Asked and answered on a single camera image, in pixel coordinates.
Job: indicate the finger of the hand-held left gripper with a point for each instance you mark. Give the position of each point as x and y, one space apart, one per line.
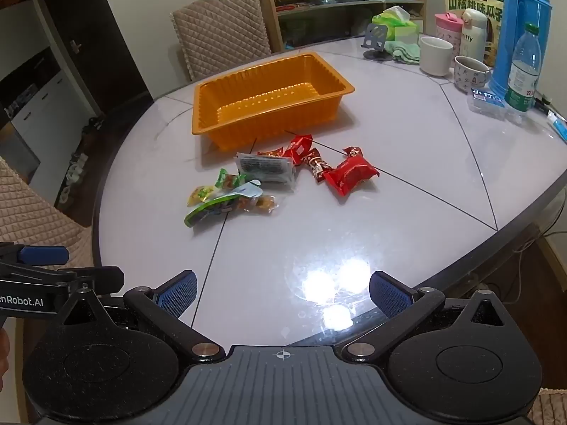
42 255
102 278

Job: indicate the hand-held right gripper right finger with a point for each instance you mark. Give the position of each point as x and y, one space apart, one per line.
390 294

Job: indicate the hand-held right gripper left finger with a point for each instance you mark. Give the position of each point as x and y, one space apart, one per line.
179 293

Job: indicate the white green spout pouch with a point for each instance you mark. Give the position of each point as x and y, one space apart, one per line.
212 208

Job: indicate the clear orange candy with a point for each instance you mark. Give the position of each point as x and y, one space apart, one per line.
266 204
242 204

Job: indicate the green candy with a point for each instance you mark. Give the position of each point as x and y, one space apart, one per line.
227 180

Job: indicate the large red snack packet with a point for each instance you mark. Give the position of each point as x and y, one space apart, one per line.
352 172

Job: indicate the brown red candy packet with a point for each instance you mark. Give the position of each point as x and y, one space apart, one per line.
318 166

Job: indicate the silver black snack packet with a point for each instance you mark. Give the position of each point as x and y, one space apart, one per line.
265 169

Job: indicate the orange red snack packet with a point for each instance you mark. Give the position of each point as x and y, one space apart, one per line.
271 152

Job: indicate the small red snack packet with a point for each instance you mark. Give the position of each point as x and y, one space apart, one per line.
297 148

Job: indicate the orange plastic tray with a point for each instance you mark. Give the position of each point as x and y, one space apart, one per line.
265 97

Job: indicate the low chair with quilted cover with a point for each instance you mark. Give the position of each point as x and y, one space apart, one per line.
35 217

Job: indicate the row of white slippers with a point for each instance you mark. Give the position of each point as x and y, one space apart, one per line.
75 177

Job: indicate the white cabinet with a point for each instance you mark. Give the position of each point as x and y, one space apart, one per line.
53 119

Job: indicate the dark shoe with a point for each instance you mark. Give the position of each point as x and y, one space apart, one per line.
93 125

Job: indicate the quilted chair cushion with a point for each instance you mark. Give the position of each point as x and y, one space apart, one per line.
551 407

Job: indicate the blue pocket tissue packet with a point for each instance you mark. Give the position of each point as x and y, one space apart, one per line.
487 99

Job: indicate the dark door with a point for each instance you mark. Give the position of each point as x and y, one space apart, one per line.
102 44

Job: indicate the patterned mug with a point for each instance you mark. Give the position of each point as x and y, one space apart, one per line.
469 77

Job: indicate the blue white tube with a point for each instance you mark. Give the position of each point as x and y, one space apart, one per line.
559 127

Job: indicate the white cup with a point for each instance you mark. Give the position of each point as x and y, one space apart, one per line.
435 59

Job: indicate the green cloth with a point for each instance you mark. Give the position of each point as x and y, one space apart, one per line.
405 53

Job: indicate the water bottle with green label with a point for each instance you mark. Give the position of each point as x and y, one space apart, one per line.
522 79

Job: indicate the grey phone stand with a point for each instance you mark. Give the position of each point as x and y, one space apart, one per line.
376 37

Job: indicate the tall chair with quilted cover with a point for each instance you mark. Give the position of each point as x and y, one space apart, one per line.
221 35

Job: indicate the green tissue pack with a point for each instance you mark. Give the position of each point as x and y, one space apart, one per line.
401 31

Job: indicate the pink lidded bottle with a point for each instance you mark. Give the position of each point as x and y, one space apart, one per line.
447 31

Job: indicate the white thermos bottle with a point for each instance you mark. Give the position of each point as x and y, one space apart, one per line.
471 35

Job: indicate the wooden shelf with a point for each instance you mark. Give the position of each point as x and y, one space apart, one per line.
265 22

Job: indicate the blue thermos jug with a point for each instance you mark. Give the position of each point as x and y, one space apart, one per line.
509 31

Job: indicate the large yellow green seed bag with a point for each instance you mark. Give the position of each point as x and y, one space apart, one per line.
474 0

